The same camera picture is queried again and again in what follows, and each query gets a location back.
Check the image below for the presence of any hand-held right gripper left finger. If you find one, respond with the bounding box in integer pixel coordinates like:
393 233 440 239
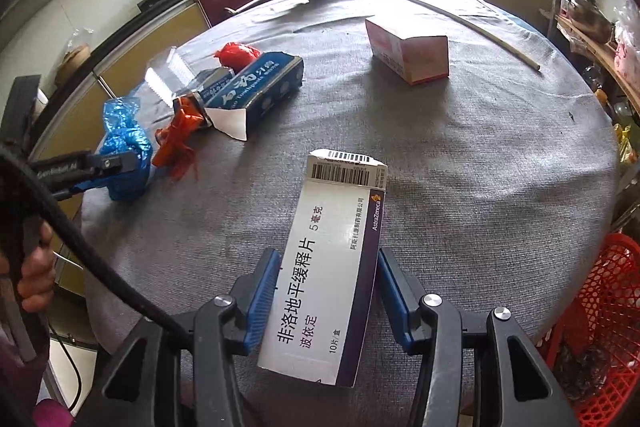
102 248 283 427

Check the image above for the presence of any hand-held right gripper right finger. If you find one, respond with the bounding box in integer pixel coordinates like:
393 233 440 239
376 248 582 427

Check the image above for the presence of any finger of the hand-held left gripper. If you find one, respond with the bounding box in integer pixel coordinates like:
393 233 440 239
27 149 139 204

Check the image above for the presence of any blue plastic bag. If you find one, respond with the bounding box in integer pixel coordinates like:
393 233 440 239
97 97 153 202

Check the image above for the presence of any white purple medicine box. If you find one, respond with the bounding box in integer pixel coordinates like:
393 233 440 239
256 148 389 389

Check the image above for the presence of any red plastic bag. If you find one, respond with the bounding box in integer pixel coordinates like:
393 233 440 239
213 42 262 68

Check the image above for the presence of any red plastic basket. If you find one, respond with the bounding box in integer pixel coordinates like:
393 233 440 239
537 234 640 427

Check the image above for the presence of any pink cardboard box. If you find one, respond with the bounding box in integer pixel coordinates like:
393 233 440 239
365 16 450 86

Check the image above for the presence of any person's left hand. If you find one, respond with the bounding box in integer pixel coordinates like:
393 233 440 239
16 221 57 314

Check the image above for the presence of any orange plastic bag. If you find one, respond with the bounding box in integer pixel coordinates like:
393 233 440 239
151 96 208 180

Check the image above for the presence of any clear plastic packaging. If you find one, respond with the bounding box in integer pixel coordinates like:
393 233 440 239
145 49 201 100

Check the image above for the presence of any blue toothpaste box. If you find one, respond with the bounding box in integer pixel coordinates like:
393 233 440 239
172 52 305 141

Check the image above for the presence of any grey tablecloth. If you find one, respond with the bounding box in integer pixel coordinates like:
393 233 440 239
80 0 621 427

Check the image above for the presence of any long thin stick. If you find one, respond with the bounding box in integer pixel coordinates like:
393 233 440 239
359 0 542 71

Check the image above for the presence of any wooden plank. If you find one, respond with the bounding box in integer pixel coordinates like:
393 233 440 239
555 14 640 100

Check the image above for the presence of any metal storage rack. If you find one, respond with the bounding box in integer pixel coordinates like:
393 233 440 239
547 0 640 228

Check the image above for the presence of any white printed plastic bag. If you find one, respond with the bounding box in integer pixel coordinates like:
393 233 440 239
612 0 640 72

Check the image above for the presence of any thick black cable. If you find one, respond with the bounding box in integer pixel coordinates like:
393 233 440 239
0 144 196 353

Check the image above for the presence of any thin black cable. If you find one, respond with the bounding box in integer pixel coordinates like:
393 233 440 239
50 327 82 410

